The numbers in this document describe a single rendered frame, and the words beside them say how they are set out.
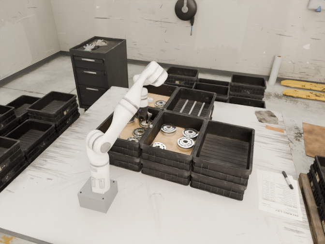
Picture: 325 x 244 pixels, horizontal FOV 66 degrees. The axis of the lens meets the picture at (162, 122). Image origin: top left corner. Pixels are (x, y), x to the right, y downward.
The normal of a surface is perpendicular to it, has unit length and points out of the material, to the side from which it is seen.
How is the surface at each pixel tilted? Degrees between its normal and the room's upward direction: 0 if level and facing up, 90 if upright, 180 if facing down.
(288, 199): 0
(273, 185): 0
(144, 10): 90
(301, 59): 90
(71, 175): 0
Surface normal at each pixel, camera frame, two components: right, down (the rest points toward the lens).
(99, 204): -0.26, 0.52
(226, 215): 0.03, -0.84
